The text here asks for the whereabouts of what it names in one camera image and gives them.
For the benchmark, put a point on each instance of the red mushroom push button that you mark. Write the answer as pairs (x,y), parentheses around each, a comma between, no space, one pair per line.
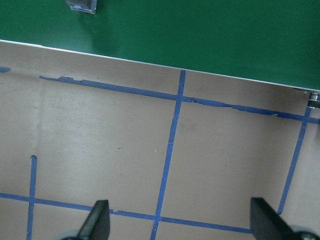
(85,6)

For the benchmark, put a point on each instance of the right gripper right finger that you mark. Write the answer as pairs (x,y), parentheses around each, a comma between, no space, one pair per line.
(266,224)

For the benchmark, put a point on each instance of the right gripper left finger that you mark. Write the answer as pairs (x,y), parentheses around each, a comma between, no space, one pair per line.
(97,225)

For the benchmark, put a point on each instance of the green conveyor belt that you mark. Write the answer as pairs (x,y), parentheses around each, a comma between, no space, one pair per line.
(271,41)

